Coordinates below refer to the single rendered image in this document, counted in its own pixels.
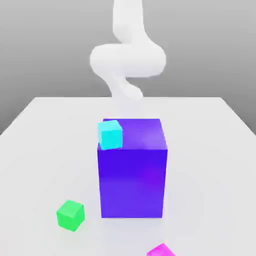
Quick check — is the small cyan cube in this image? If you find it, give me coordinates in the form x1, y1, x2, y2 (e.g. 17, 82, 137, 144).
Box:
97, 119, 124, 151

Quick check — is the small green cube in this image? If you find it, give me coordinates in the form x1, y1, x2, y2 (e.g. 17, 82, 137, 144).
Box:
56, 199, 86, 233

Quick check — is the small magenta cube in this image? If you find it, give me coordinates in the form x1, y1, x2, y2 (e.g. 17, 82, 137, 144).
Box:
146, 242, 177, 256

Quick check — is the large blue box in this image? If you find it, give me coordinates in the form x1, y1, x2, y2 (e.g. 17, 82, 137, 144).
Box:
97, 118, 168, 219

